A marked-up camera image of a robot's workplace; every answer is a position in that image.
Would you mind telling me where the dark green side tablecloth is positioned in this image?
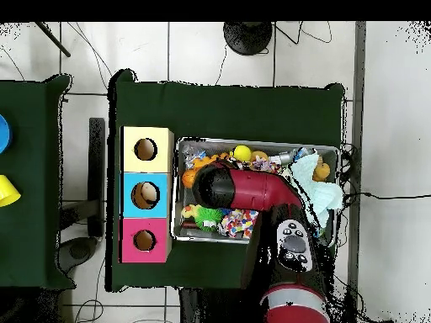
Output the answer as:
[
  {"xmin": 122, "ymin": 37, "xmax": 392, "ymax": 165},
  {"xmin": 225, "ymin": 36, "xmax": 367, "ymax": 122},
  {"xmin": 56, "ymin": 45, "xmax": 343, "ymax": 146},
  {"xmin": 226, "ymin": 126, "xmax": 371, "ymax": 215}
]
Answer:
[{"xmin": 0, "ymin": 73, "xmax": 76, "ymax": 290}]

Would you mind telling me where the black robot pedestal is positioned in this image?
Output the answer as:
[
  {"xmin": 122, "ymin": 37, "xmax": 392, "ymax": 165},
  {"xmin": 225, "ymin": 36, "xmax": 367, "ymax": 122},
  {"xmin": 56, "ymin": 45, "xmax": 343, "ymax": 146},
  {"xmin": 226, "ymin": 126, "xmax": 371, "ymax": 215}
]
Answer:
[{"xmin": 178, "ymin": 287, "xmax": 263, "ymax": 323}]

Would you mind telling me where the orange plush toy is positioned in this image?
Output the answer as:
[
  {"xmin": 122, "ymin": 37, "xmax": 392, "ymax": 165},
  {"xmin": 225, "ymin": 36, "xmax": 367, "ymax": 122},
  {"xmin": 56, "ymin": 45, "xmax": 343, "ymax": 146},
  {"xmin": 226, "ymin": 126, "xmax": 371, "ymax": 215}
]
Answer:
[{"xmin": 312, "ymin": 161, "xmax": 332, "ymax": 183}]

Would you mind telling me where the blue cup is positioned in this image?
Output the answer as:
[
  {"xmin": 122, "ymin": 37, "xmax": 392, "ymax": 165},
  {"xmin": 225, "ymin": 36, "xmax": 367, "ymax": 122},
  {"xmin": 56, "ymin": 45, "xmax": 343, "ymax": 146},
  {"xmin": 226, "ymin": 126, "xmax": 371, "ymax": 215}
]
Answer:
[{"xmin": 0, "ymin": 114, "xmax": 13, "ymax": 155}]

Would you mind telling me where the mint green cloth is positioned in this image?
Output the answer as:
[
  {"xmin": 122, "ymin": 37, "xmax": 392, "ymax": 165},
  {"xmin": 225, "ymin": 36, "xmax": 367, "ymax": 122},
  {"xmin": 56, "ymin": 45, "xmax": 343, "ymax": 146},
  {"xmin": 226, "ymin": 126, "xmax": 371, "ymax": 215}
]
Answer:
[{"xmin": 290, "ymin": 152, "xmax": 344, "ymax": 230}]

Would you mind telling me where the black upright panel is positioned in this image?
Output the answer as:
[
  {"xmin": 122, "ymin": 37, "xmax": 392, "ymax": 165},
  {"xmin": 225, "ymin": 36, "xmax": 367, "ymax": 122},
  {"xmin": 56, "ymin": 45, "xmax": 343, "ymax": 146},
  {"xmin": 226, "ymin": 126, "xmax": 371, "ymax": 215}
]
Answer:
[{"xmin": 87, "ymin": 117, "xmax": 106, "ymax": 238}]

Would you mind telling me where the wooden three-hole box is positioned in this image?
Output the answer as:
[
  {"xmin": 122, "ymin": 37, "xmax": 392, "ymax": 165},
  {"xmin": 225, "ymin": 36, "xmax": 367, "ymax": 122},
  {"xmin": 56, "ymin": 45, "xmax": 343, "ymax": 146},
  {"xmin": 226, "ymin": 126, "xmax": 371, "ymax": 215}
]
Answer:
[{"xmin": 120, "ymin": 125, "xmax": 175, "ymax": 264}]

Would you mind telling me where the orange toy basketball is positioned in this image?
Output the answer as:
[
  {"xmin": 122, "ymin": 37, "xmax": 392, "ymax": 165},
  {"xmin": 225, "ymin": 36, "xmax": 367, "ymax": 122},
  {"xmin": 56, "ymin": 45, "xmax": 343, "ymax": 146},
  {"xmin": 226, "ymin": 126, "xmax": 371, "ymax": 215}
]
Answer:
[{"xmin": 181, "ymin": 169, "xmax": 199, "ymax": 188}]

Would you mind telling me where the black cable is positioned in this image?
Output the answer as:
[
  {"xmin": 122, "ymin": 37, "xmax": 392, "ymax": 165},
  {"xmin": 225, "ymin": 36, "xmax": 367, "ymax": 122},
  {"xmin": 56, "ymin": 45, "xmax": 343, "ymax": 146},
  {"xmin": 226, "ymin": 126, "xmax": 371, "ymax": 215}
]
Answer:
[{"xmin": 343, "ymin": 191, "xmax": 431, "ymax": 200}]

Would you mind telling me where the black round stand base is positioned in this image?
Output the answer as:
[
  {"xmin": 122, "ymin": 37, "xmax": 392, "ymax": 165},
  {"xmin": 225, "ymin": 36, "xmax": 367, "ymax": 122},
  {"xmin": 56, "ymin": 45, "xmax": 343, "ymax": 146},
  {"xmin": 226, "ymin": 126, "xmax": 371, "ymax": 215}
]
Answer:
[{"xmin": 222, "ymin": 21, "xmax": 273, "ymax": 56}]

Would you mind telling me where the polka dot cloth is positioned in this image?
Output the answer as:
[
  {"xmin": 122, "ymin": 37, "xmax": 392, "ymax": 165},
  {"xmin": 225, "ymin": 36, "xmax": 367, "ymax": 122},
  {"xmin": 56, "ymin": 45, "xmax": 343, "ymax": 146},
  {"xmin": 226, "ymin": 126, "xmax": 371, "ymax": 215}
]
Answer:
[{"xmin": 217, "ymin": 208, "xmax": 259, "ymax": 240}]

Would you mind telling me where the orange toy block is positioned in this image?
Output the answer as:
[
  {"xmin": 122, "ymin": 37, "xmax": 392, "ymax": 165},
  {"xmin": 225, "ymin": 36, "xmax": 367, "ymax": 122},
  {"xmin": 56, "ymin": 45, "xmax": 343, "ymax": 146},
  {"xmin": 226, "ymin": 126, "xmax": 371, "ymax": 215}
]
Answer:
[{"xmin": 192, "ymin": 152, "xmax": 231, "ymax": 170}]

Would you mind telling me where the green spiky ball toy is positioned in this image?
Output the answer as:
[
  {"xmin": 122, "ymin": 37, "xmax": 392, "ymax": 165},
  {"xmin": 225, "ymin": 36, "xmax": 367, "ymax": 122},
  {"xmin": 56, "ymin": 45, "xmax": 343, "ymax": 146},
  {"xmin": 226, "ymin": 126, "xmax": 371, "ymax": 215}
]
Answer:
[{"xmin": 194, "ymin": 206, "xmax": 224, "ymax": 233}]

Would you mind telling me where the yellow ball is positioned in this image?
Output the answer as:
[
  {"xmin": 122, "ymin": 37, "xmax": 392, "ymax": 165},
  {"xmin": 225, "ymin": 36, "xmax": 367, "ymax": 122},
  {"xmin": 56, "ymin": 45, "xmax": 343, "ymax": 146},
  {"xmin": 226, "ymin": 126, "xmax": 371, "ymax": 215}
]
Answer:
[{"xmin": 231, "ymin": 145, "xmax": 253, "ymax": 162}]

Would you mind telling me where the yellow cup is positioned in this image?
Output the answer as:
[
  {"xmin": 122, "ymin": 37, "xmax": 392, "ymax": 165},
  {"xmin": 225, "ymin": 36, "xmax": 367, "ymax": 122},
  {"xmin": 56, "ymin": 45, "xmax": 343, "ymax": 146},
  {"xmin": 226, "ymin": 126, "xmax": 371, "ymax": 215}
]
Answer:
[{"xmin": 0, "ymin": 174, "xmax": 22, "ymax": 209}]

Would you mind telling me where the black rod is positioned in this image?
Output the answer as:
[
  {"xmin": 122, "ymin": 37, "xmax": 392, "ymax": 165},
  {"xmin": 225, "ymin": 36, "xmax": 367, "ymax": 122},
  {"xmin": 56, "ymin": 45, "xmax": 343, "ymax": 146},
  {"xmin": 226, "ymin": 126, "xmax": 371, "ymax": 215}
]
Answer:
[{"xmin": 35, "ymin": 21, "xmax": 72, "ymax": 58}]

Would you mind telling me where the silver mesh bin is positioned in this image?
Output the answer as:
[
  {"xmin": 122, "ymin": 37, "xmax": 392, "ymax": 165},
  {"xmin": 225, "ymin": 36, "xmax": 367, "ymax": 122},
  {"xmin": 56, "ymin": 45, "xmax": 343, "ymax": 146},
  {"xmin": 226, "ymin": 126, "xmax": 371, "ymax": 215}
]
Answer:
[{"xmin": 170, "ymin": 136, "xmax": 340, "ymax": 249}]

